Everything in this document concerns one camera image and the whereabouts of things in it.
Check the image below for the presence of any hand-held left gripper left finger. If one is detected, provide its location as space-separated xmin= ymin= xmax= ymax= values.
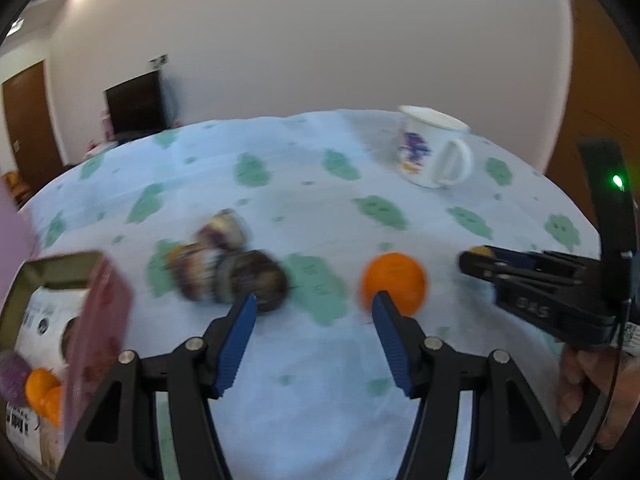
xmin=57 ymin=292 xmax=258 ymax=480

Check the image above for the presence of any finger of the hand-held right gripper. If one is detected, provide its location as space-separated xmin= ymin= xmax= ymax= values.
xmin=482 ymin=246 xmax=603 ymax=273
xmin=459 ymin=252 xmax=566 ymax=286

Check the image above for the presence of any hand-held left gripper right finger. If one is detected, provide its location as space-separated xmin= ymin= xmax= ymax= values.
xmin=371 ymin=290 xmax=573 ymax=480

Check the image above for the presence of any large orange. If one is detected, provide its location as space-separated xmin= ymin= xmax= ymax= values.
xmin=360 ymin=252 xmax=429 ymax=317

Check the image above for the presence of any pink rectangular tin box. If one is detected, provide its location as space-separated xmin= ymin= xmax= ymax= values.
xmin=0 ymin=250 xmax=135 ymax=476

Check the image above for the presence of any small orange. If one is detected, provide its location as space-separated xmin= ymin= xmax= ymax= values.
xmin=44 ymin=385 xmax=65 ymax=428

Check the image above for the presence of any medium orange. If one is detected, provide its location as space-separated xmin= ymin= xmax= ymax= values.
xmin=25 ymin=367 xmax=62 ymax=409

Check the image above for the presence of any purple beetroot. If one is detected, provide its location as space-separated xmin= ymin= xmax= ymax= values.
xmin=0 ymin=351 xmax=32 ymax=407

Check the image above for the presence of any person's right hand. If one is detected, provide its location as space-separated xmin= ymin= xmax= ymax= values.
xmin=557 ymin=346 xmax=621 ymax=450

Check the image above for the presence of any white tablecloth with green clouds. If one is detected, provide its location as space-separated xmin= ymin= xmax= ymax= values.
xmin=17 ymin=108 xmax=608 ymax=480

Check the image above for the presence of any white mug with blue print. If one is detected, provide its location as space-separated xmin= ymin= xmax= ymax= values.
xmin=396 ymin=105 xmax=474 ymax=189

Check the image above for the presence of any light wooden door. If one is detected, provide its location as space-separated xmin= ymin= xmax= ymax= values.
xmin=545 ymin=0 xmax=640 ymax=221

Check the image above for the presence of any pink electric kettle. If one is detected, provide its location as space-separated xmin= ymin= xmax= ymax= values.
xmin=0 ymin=180 xmax=38 ymax=306

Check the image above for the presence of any black television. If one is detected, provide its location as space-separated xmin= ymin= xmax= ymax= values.
xmin=103 ymin=71 xmax=167 ymax=136

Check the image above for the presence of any brown leather sofa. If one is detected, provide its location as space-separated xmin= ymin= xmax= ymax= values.
xmin=2 ymin=170 xmax=26 ymax=201

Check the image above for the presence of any brown wooden door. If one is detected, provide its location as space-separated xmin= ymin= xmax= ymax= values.
xmin=2 ymin=60 xmax=66 ymax=181

